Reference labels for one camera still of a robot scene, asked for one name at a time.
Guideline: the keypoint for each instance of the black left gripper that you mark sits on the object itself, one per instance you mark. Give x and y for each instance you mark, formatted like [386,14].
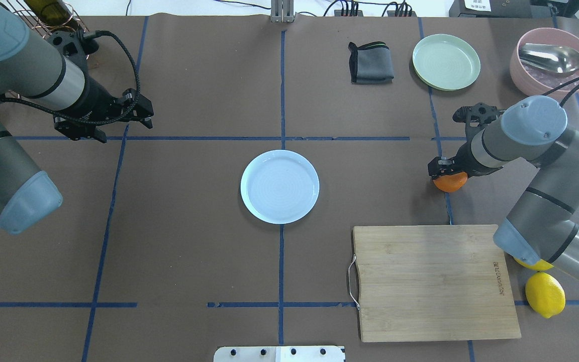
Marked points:
[96,98]

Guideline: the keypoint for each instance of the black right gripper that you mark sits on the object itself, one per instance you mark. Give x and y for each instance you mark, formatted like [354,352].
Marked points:
[461,159]

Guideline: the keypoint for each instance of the orange mandarin fruit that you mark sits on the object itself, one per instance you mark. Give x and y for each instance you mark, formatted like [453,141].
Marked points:
[450,183]

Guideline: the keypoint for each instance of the light blue plate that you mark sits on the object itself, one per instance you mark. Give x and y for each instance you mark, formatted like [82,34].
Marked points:
[279,186]

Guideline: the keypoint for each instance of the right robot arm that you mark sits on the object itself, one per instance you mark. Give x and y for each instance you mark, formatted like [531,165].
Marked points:
[539,226]

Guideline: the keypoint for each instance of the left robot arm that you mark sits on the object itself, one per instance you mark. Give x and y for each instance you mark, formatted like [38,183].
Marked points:
[50,73]

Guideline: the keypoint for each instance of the light green plate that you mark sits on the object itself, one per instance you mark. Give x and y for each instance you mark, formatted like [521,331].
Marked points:
[446,62]

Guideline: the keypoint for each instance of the pink bowl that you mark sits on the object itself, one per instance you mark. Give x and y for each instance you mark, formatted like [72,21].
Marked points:
[532,81]

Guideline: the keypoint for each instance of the bamboo cutting board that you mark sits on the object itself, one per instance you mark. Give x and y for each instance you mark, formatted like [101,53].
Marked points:
[420,283]

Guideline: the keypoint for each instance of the grey folded cloth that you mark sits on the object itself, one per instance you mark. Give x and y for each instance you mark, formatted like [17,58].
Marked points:
[371,63]

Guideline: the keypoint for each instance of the steel ice scoop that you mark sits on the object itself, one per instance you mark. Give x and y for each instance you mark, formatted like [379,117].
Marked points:
[560,60]

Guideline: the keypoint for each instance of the lower yellow lemon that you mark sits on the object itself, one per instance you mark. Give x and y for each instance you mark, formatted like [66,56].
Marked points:
[545,295]

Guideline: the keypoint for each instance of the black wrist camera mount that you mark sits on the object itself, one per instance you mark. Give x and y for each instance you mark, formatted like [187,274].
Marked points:
[476,118]

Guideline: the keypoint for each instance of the copper wire bottle rack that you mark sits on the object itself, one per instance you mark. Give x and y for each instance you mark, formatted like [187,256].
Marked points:
[63,39]

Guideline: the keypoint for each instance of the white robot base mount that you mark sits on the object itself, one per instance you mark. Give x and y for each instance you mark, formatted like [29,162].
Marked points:
[281,353]

